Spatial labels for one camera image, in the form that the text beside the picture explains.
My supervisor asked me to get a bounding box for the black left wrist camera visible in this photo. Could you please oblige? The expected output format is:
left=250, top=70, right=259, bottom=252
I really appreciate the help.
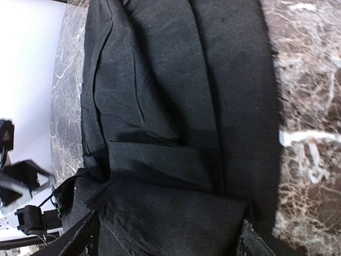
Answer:
left=0, top=119, right=14, bottom=168

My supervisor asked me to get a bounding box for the black long sleeve shirt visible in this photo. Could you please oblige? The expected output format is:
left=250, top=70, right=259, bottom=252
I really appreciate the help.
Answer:
left=57, top=1, right=281, bottom=255

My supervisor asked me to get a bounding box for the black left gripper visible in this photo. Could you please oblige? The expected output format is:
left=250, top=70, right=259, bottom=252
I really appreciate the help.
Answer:
left=1, top=160, right=62, bottom=235

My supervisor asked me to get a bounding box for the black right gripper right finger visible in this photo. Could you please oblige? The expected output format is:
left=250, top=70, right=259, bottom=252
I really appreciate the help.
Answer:
left=237, top=220, right=304, bottom=256

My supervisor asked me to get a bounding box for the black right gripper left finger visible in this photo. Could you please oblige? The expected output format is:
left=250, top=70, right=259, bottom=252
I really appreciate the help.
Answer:
left=33, top=211, right=100, bottom=256

